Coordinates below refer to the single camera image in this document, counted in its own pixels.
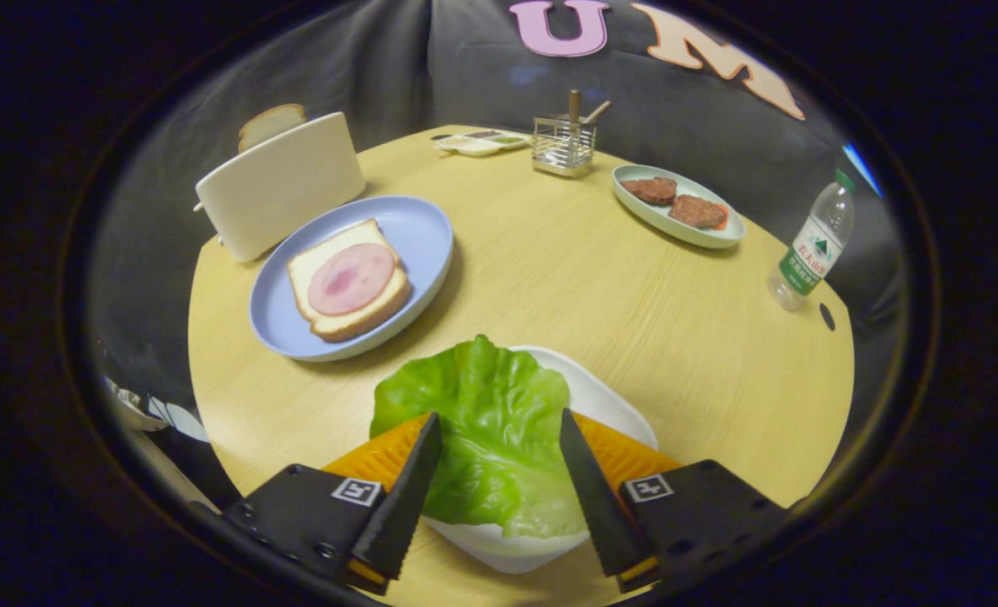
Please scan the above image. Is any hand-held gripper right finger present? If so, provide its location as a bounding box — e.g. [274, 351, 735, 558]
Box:
[560, 409, 791, 591]

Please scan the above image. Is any black backdrop cloth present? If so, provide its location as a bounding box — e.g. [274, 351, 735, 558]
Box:
[86, 0, 909, 507]

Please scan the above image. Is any white divided seasoning dish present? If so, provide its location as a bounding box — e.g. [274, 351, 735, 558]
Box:
[432, 129, 532, 158]

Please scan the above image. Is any pale green plate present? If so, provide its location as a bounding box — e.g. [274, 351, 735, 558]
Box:
[611, 164, 746, 250]

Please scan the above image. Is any plain bread slice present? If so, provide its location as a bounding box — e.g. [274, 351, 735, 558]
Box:
[238, 104, 307, 153]

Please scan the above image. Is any brown meat patty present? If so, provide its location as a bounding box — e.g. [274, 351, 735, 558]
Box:
[620, 177, 678, 206]
[668, 195, 729, 229]

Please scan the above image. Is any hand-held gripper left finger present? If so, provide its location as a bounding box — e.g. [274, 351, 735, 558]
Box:
[223, 411, 443, 595]

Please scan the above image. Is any white plate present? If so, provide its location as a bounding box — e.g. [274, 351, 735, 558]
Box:
[423, 346, 660, 576]

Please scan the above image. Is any clear water bottle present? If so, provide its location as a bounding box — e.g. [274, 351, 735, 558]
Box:
[767, 169, 856, 311]

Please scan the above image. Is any bread slice under ham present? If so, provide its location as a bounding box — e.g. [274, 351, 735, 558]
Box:
[287, 219, 413, 342]

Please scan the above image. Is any white toaster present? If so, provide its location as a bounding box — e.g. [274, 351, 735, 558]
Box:
[193, 112, 367, 263]

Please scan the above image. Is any wire utensil holder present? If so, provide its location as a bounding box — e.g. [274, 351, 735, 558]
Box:
[532, 115, 597, 178]

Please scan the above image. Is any blue plate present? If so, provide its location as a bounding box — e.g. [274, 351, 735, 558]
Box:
[249, 196, 454, 363]

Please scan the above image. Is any green lettuce leaf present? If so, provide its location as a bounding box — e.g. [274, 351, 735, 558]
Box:
[370, 335, 588, 539]

